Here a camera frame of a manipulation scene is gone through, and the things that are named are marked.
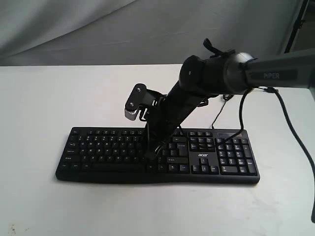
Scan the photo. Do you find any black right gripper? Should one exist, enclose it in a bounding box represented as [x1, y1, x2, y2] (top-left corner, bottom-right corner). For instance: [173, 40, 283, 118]
[144, 83, 209, 161]

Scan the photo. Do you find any black acer keyboard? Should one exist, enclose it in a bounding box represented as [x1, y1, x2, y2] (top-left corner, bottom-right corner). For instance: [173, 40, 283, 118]
[56, 127, 260, 184]

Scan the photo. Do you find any grey backdrop cloth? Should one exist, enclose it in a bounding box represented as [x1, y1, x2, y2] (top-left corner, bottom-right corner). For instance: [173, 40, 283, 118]
[0, 0, 300, 66]

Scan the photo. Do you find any black stand pole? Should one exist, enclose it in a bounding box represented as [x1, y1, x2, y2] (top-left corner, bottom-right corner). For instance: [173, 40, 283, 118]
[277, 0, 309, 54]

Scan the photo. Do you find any black USB cable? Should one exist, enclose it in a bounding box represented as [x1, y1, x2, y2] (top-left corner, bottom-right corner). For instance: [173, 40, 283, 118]
[210, 93, 233, 130]

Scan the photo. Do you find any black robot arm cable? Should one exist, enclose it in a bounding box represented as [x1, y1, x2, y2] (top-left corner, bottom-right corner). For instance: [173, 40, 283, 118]
[214, 86, 315, 223]

